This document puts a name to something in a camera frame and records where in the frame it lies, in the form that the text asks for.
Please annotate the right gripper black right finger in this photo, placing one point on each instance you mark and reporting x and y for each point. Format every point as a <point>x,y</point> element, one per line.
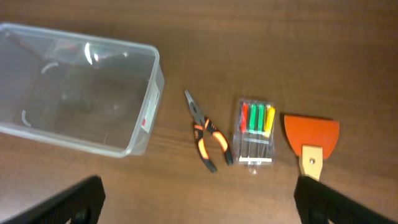
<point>318,204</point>

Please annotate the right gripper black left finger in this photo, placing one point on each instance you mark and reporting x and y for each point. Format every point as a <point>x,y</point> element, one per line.
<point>80,203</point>

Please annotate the orange scraper with wooden handle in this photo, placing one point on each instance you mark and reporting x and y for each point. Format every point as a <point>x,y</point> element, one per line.
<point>312,140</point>

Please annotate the clear screwdriver set case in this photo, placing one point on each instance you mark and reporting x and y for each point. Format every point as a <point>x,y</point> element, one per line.
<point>252,149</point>

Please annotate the clear plastic container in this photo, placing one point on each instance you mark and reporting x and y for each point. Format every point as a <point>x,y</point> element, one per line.
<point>79,91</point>

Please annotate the yellow screwdriver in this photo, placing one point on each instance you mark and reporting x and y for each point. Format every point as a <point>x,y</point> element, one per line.
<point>270,115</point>

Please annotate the green screwdriver left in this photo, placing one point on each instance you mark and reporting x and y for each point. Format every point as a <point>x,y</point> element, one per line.
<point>252,117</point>

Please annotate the green screwdriver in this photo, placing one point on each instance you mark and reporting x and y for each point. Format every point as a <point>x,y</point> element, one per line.
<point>252,117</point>
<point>261,116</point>

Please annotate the green screwdriver right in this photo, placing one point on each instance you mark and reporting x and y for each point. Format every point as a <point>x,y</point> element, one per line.
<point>261,116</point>

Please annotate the red screwdriver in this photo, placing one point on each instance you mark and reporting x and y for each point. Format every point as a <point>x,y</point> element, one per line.
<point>244,117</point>

